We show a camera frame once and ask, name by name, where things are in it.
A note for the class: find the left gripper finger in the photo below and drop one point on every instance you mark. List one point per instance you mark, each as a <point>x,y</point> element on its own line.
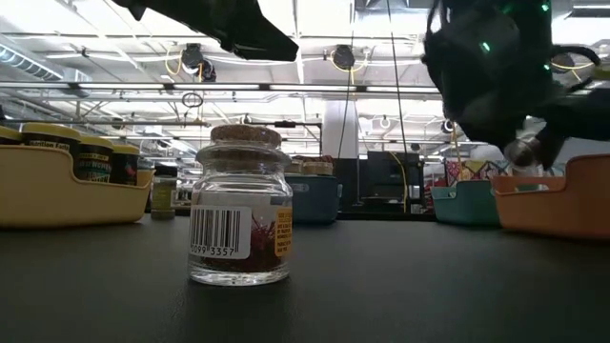
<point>252,33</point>

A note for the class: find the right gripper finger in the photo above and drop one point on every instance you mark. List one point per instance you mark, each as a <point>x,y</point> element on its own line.
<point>491,126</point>
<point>552,143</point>

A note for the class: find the yellow lid chili onion jar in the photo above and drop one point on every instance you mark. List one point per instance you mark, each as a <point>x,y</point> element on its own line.
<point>52,138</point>
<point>9,135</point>
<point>125,167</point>
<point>95,162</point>

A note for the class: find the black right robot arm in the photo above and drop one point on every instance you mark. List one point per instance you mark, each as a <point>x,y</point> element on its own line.
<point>586,116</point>

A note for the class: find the colourful patterned cloth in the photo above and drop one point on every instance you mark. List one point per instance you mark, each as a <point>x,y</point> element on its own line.
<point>476,170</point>

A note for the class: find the coral orange plastic bin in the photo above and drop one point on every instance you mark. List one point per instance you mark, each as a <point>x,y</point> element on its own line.
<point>548,214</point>

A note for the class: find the teal plastic bin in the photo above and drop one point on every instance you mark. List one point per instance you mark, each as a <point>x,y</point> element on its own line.
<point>464,205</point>

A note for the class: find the black computer tower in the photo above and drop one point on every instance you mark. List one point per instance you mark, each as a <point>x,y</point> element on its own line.
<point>381,181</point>

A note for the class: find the white building pillar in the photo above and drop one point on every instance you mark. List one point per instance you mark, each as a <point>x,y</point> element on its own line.
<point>340,128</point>

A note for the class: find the grey ceiling pipe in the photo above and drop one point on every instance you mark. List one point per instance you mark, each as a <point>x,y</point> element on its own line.
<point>95,122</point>

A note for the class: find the ribbed ceiling air vent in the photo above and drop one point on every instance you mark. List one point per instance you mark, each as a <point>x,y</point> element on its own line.
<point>28,64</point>

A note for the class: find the dark blue plastic bin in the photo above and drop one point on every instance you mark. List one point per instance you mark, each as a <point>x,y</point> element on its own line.
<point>317,200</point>

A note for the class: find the black lid green herb jar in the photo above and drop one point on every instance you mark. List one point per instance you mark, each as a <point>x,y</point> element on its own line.
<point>163,200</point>

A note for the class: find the yellow plastic bin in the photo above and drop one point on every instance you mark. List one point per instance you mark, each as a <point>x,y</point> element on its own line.
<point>57,200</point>

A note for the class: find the long horizontal overhead rail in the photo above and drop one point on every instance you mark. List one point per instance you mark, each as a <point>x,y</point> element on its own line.
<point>119,86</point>

